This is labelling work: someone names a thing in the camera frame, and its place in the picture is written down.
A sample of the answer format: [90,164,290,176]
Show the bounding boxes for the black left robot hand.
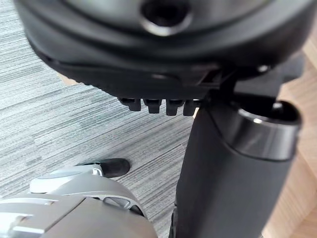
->
[12,0,317,238]

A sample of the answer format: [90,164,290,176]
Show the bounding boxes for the dark robot foot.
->
[100,158,131,178]

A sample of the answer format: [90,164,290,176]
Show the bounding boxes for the silver robot leg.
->
[0,162,149,238]

